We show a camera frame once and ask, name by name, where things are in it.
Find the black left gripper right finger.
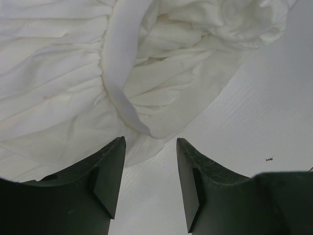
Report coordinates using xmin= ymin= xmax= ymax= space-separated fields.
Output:
xmin=177 ymin=138 xmax=313 ymax=235

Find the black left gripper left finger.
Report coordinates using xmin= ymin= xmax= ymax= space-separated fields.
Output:
xmin=0 ymin=137 xmax=126 ymax=235

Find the white pleated skirt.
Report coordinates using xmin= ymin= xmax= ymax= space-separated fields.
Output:
xmin=0 ymin=0 xmax=295 ymax=182

